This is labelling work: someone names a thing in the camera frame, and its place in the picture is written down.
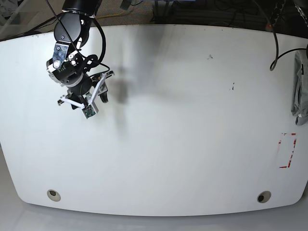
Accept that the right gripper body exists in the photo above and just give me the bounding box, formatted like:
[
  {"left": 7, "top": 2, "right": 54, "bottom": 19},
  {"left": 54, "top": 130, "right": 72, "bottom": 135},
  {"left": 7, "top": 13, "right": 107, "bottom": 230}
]
[{"left": 62, "top": 71, "right": 114, "bottom": 103}]

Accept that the grey T-shirt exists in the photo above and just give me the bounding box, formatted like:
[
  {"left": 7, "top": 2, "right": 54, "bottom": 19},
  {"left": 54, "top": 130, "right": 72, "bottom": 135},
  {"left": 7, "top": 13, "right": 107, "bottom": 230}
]
[{"left": 291, "top": 50, "right": 308, "bottom": 126}]

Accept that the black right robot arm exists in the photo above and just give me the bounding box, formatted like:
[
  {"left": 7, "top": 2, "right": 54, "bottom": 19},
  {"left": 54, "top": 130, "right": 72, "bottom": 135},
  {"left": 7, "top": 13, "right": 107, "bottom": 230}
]
[{"left": 46, "top": 0, "right": 114, "bottom": 118}]

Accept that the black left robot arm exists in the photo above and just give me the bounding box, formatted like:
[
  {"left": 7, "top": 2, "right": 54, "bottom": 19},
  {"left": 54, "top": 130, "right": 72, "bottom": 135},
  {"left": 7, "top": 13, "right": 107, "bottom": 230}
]
[{"left": 259, "top": 0, "right": 308, "bottom": 71}]

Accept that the left table grommet hole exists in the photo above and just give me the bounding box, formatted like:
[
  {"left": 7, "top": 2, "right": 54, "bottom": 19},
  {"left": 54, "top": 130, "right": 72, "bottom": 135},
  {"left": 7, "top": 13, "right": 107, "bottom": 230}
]
[{"left": 47, "top": 190, "right": 61, "bottom": 202}]

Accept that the table grommet hole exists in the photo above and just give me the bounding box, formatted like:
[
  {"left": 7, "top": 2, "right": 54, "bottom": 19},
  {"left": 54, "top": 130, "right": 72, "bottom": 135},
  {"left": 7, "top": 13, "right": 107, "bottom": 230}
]
[
  {"left": 47, "top": 190, "right": 61, "bottom": 202},
  {"left": 257, "top": 191, "right": 271, "bottom": 204}
]

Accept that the right table grommet hole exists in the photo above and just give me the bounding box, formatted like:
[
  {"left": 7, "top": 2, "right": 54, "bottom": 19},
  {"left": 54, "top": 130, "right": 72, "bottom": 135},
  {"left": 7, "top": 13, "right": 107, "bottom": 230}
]
[{"left": 257, "top": 191, "right": 271, "bottom": 204}]

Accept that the red tape rectangle marking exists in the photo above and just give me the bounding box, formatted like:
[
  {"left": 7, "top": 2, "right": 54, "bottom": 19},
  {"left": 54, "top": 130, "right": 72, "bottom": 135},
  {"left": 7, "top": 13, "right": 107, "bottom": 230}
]
[{"left": 276, "top": 133, "right": 297, "bottom": 169}]

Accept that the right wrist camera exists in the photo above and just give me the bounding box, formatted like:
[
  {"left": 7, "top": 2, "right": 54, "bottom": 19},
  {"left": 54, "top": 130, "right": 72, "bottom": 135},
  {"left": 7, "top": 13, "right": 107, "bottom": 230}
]
[{"left": 82, "top": 104, "right": 98, "bottom": 119}]

